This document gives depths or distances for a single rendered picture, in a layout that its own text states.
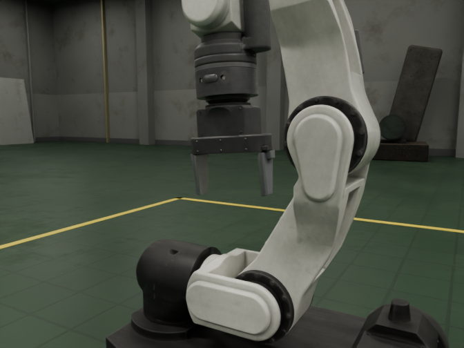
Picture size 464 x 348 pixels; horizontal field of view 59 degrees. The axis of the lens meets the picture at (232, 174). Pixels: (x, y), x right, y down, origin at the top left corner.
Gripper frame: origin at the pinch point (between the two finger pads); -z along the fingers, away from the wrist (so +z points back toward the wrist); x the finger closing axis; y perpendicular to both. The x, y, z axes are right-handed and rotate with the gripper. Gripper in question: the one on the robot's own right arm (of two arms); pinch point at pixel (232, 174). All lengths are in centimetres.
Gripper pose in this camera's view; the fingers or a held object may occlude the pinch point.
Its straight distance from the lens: 59.8
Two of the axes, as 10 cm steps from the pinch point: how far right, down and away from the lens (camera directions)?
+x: 8.7, -0.1, -4.9
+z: -0.6, -9.9, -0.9
